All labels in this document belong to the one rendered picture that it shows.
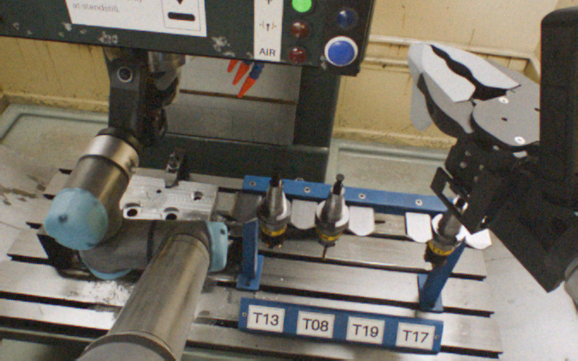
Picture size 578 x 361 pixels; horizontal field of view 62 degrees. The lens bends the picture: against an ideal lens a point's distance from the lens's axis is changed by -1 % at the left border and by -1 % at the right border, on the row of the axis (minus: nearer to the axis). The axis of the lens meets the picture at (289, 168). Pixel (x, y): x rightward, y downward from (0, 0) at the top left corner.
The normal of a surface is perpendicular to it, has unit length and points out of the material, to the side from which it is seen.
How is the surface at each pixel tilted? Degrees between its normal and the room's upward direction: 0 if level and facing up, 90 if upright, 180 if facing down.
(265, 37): 90
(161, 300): 36
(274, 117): 90
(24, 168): 24
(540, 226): 90
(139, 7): 90
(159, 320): 41
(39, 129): 0
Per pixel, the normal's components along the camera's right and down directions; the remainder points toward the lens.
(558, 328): -0.35, -0.69
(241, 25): -0.10, 0.70
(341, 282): 0.06, -0.70
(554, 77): -0.92, 0.24
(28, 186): 0.46, -0.60
